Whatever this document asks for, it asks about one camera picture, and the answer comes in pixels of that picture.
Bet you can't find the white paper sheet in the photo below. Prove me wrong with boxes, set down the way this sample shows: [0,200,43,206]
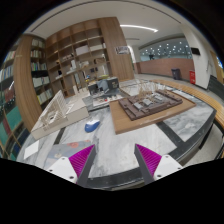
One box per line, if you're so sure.
[24,141,39,159]

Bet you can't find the grey building model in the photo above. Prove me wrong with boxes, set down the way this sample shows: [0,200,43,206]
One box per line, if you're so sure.
[88,77,119,97]

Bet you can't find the brown model on wooden board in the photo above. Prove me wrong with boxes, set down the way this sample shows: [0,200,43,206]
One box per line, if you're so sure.
[109,90,196,134]

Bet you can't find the ceiling light strip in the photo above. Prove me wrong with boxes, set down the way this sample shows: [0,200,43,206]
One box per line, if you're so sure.
[120,24,158,33]

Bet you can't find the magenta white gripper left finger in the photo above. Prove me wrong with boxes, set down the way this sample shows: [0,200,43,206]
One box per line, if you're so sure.
[47,145,96,187]

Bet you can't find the wooden bookshelf wall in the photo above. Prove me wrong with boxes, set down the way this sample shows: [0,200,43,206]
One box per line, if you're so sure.
[46,17,134,97]

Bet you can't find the red sign stand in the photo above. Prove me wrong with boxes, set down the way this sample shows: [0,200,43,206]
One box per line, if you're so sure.
[189,70,196,84]

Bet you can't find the white architectural model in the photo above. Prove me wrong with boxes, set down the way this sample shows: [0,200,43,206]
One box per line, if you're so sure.
[31,91,89,140]

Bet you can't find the black trash bin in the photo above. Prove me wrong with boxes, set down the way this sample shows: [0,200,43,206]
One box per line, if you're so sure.
[171,68,181,80]

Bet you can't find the blue computer mouse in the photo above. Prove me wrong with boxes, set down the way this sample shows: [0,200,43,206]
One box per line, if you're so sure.
[85,120,100,133]

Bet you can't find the wooden bench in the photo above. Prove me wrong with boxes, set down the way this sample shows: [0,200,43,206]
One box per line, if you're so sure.
[153,79,224,132]

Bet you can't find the dark side bookshelf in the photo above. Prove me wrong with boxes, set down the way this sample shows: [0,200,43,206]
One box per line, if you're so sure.
[0,35,53,161]

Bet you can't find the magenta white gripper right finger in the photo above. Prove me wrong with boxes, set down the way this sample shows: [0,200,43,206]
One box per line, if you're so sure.
[134,144,182,184]

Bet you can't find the wooden stick frame model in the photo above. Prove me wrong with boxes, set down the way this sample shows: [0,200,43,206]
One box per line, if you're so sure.
[136,79,166,99]

